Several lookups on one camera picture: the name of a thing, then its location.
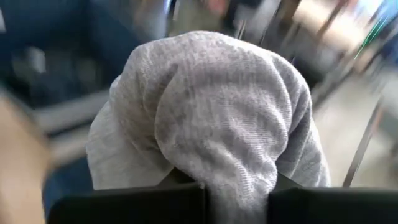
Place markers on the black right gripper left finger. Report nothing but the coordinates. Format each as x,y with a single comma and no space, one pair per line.
130,207

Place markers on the light grey knit cloth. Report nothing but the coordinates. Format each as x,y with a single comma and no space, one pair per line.
211,118

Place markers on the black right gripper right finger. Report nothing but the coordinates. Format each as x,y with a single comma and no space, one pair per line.
332,207

